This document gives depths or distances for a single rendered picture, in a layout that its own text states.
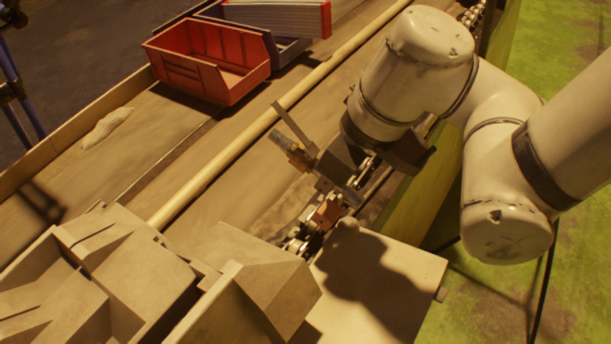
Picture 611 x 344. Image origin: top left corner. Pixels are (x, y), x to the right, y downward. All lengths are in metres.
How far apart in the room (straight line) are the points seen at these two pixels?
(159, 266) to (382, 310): 0.35
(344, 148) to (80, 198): 0.71
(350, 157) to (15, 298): 0.55
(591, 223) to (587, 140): 1.79
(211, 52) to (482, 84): 1.02
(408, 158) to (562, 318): 1.32
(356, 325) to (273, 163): 0.45
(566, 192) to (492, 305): 1.34
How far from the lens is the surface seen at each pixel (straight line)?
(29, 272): 0.75
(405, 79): 0.45
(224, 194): 0.92
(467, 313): 1.63
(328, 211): 0.65
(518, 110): 0.45
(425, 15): 0.45
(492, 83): 0.47
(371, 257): 0.73
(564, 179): 0.35
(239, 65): 1.28
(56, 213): 1.07
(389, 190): 0.87
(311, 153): 0.66
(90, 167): 1.14
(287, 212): 0.87
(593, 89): 0.33
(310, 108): 1.10
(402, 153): 0.54
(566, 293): 1.83
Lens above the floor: 1.41
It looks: 46 degrees down
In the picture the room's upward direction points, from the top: 5 degrees counter-clockwise
